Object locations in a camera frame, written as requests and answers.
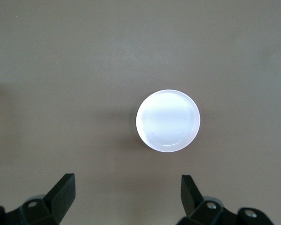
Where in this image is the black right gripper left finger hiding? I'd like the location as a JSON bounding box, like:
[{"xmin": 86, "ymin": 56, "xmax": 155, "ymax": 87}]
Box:
[{"xmin": 0, "ymin": 172, "xmax": 76, "ymax": 225}]

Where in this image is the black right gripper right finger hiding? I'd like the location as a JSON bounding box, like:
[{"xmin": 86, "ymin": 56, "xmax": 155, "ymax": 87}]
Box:
[{"xmin": 177, "ymin": 174, "xmax": 274, "ymax": 225}]

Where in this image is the pink round plate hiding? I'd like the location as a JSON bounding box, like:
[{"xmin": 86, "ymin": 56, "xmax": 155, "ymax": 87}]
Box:
[{"xmin": 135, "ymin": 89, "xmax": 201, "ymax": 153}]

